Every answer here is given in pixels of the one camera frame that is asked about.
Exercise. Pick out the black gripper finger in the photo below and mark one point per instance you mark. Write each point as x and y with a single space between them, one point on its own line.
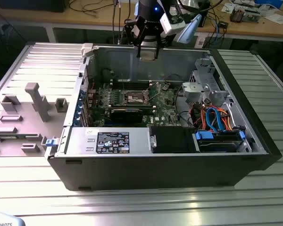
138 50
157 51

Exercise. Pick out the silver CPU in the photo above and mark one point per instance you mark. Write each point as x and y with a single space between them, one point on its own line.
148 58

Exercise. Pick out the black RAM slot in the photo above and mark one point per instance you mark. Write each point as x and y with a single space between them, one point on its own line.
132 85
132 81

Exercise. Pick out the CPU socket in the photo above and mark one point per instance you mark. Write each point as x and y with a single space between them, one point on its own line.
133 97

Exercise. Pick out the wooden workbench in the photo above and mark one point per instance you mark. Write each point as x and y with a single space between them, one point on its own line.
96 20

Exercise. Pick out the grey plastic case latch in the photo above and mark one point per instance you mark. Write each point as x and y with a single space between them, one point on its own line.
87 50

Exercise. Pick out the silver metal drive cage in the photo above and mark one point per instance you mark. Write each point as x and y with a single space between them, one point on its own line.
193 90

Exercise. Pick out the green motherboard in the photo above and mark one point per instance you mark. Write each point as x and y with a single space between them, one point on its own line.
166 113

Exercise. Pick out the black graphics card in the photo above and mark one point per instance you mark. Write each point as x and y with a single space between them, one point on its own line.
126 116

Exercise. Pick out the small black box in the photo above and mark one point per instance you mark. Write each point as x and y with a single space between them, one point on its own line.
223 24

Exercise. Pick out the blue card clip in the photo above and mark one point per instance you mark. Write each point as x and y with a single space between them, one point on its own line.
77 113
76 121
79 105
81 94

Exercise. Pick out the metal heat sink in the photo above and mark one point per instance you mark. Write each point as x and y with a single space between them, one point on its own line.
237 15

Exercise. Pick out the grey power supply unit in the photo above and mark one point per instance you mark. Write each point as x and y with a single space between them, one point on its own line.
136 141

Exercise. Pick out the grey metal box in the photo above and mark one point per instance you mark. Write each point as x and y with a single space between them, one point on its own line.
252 16

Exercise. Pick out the hard disk in blue carrier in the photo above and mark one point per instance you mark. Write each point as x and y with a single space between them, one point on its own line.
217 147

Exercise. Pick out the black equipment box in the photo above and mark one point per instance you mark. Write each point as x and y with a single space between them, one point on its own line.
33 5

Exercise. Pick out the black PC case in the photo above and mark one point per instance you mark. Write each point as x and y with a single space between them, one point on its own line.
143 171

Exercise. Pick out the blue flat box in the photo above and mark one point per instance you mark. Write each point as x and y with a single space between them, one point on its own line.
268 2

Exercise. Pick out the white paper sheets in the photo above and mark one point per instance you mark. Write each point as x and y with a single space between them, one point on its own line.
277 18

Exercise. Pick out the blue case latch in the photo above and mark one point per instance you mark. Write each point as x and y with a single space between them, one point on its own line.
50 143

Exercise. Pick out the grey parts rack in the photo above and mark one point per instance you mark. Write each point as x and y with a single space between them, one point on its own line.
26 131

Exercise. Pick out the pale blue teach pendant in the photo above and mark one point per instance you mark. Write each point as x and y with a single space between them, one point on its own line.
4 220

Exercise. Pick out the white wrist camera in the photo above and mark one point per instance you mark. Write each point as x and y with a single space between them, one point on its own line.
166 23

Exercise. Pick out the silver metal bracket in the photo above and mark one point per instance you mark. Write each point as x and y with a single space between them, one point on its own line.
153 141

